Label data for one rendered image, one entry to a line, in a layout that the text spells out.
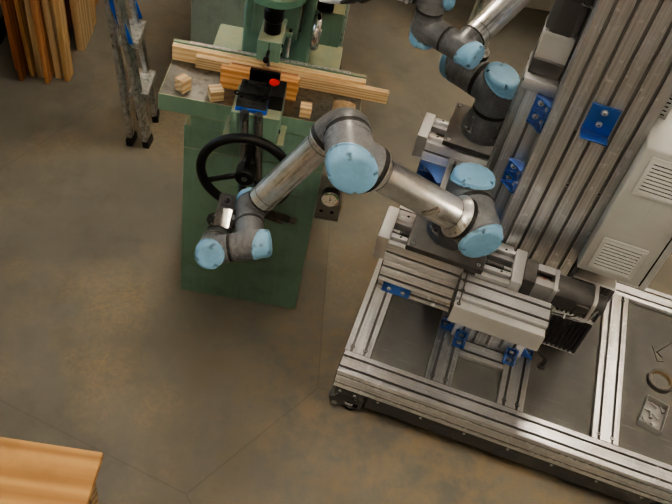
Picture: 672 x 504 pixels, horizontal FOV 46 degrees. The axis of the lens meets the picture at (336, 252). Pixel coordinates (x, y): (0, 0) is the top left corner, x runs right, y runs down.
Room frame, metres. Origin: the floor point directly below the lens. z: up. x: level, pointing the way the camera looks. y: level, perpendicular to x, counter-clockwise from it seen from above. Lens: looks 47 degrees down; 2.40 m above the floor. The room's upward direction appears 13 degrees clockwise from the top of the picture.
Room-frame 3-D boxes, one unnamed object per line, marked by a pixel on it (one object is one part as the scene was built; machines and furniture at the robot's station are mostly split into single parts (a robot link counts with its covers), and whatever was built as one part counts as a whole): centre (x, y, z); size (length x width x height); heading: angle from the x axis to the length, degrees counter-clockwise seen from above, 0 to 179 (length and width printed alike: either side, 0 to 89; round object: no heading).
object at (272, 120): (1.83, 0.32, 0.91); 0.15 x 0.14 x 0.09; 94
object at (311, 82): (2.03, 0.25, 0.92); 0.60 x 0.02 x 0.04; 94
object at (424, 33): (1.95, -0.11, 1.24); 0.11 x 0.08 x 0.11; 55
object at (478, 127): (2.13, -0.37, 0.87); 0.15 x 0.15 x 0.10
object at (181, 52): (2.04, 0.33, 0.92); 0.60 x 0.02 x 0.05; 94
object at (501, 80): (2.13, -0.37, 0.98); 0.13 x 0.12 x 0.14; 55
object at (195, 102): (1.91, 0.32, 0.87); 0.61 x 0.30 x 0.06; 94
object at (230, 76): (1.95, 0.34, 0.94); 0.23 x 0.02 x 0.07; 94
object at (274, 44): (2.04, 0.33, 1.03); 0.14 x 0.07 x 0.09; 4
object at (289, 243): (2.14, 0.34, 0.35); 0.58 x 0.45 x 0.71; 4
